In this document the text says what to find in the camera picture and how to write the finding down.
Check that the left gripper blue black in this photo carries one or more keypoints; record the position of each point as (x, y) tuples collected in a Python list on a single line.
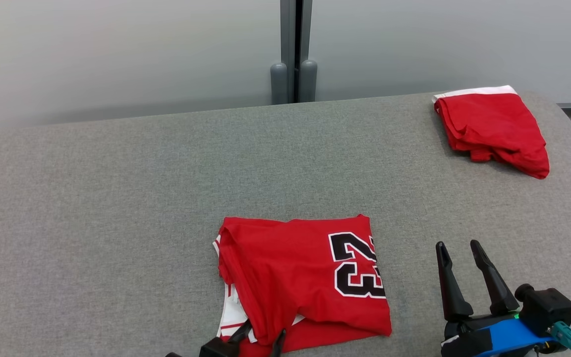
[(174, 355)]

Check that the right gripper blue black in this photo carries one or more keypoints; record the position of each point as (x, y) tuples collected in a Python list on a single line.
[(498, 339)]

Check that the red white basketball jersey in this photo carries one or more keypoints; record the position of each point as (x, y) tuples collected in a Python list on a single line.
[(285, 277)]

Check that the red shorts white trim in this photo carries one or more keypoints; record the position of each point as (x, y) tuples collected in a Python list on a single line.
[(493, 129)]

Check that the grey cylindrical stopper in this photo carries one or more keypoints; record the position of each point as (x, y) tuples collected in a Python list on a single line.
[(308, 82), (279, 84)]

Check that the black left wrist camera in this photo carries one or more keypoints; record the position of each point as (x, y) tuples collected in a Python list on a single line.
[(214, 348)]

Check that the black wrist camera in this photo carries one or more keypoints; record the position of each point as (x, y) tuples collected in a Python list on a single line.
[(545, 307), (214, 348)]

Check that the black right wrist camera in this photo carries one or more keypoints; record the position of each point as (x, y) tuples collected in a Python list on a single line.
[(545, 307)]

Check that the grey partition post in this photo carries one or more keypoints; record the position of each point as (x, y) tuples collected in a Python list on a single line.
[(288, 29)]

